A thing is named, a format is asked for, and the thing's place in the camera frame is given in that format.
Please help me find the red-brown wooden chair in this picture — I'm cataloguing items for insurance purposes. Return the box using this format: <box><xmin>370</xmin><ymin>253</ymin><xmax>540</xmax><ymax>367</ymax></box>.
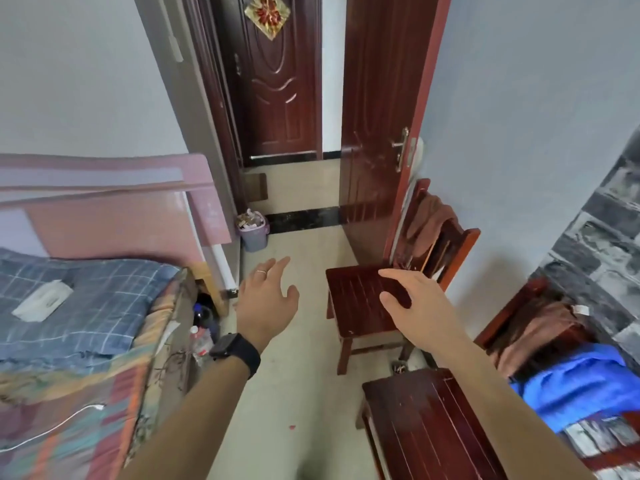
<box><xmin>325</xmin><ymin>178</ymin><xmax>482</xmax><ymax>376</ymax></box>
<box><xmin>355</xmin><ymin>277</ymin><xmax>640</xmax><ymax>480</ymax></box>

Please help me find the pink bed headboard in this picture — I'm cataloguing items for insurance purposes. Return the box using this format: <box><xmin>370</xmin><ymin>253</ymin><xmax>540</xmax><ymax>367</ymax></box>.
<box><xmin>0</xmin><ymin>153</ymin><xmax>233</xmax><ymax>268</ymax></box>

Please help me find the metal door handle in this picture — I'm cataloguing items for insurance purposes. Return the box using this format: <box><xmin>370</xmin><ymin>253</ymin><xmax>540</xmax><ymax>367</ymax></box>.
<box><xmin>391</xmin><ymin>127</ymin><xmax>417</xmax><ymax>173</ymax></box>

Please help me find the grey brick patterned cover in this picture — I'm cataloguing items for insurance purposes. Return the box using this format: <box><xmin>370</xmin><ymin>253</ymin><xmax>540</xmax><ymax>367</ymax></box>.
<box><xmin>529</xmin><ymin>127</ymin><xmax>640</xmax><ymax>480</ymax></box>

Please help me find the blue garment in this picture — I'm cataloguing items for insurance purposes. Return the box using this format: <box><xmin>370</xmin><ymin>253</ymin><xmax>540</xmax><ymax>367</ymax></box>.
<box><xmin>509</xmin><ymin>343</ymin><xmax>640</xmax><ymax>436</ymax></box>

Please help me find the black wrist watch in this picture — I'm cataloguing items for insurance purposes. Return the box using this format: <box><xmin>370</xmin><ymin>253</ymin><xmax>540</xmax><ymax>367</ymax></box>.
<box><xmin>209</xmin><ymin>333</ymin><xmax>262</xmax><ymax>380</ymax></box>

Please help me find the clear plastic bottle red label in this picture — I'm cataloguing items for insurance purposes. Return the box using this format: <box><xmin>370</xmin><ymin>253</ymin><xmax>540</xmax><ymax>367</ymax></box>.
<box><xmin>188</xmin><ymin>325</ymin><xmax>217</xmax><ymax>368</ymax></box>

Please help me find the lavender trash bin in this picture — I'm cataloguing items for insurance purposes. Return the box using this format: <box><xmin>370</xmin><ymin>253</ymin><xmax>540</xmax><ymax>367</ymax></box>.
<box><xmin>236</xmin><ymin>209</ymin><xmax>271</xmax><ymax>253</ymax></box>

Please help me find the person's right forearm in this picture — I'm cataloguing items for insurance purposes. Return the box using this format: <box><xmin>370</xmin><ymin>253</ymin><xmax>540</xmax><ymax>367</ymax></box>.
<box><xmin>425</xmin><ymin>334</ymin><xmax>597</xmax><ymax>480</ymax></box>

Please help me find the blue plaid bed sheet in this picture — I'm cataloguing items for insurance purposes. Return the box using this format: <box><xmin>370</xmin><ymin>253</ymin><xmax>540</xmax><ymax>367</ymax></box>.
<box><xmin>0</xmin><ymin>247</ymin><xmax>181</xmax><ymax>363</ymax></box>

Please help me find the person's right hand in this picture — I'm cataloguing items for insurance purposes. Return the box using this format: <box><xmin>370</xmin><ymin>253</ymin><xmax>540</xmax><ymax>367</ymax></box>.
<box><xmin>378</xmin><ymin>268</ymin><xmax>470</xmax><ymax>353</ymax></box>

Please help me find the white tissue packet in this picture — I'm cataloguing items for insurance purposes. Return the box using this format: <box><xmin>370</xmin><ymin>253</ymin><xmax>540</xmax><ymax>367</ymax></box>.
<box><xmin>11</xmin><ymin>280</ymin><xmax>74</xmax><ymax>323</ymax></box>

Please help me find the red-brown closed door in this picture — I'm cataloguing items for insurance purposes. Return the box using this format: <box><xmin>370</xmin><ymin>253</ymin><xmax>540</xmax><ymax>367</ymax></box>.
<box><xmin>210</xmin><ymin>0</ymin><xmax>324</xmax><ymax>168</ymax></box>

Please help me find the red gold door decoration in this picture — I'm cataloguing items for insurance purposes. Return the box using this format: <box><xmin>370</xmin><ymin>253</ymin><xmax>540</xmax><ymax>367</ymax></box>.
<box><xmin>244</xmin><ymin>0</ymin><xmax>292</xmax><ymax>41</ymax></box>

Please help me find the person's left hand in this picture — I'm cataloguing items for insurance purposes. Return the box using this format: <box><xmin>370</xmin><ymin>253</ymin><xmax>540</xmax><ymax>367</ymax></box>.
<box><xmin>235</xmin><ymin>256</ymin><xmax>301</xmax><ymax>352</ymax></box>

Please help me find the red-brown open door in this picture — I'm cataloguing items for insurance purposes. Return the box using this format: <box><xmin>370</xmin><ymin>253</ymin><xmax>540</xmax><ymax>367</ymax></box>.
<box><xmin>339</xmin><ymin>0</ymin><xmax>453</xmax><ymax>268</ymax></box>

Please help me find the person's left forearm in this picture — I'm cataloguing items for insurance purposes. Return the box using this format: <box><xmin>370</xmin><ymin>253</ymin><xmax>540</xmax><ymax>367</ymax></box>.
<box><xmin>119</xmin><ymin>352</ymin><xmax>251</xmax><ymax>480</ymax></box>

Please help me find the colourful floral mattress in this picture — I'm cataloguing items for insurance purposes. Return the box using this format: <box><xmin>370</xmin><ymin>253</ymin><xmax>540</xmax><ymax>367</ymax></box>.
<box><xmin>0</xmin><ymin>267</ymin><xmax>200</xmax><ymax>480</ymax></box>

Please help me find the white cable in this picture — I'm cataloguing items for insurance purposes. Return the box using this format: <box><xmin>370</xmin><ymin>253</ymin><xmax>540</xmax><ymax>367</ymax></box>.
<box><xmin>0</xmin><ymin>404</ymin><xmax>107</xmax><ymax>453</ymax></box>

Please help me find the dark plastic bottle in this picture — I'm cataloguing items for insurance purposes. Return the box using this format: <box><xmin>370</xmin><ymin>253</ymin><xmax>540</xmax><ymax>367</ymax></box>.
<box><xmin>192</xmin><ymin>301</ymin><xmax>222</xmax><ymax>340</ymax></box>

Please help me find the brown cloth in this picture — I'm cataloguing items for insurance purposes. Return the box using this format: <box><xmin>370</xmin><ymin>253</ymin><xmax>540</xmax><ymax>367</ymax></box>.
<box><xmin>487</xmin><ymin>299</ymin><xmax>597</xmax><ymax>380</ymax></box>
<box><xmin>399</xmin><ymin>194</ymin><xmax>463</xmax><ymax>271</ymax></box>

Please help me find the red-brown door frame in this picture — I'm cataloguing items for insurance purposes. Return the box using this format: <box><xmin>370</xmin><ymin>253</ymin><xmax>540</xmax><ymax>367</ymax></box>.
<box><xmin>181</xmin><ymin>0</ymin><xmax>251</xmax><ymax>215</ymax></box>

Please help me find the light wooden bedside stand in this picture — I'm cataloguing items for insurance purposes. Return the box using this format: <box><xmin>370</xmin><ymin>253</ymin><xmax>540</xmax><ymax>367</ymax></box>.
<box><xmin>191</xmin><ymin>261</ymin><xmax>231</xmax><ymax>318</ymax></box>

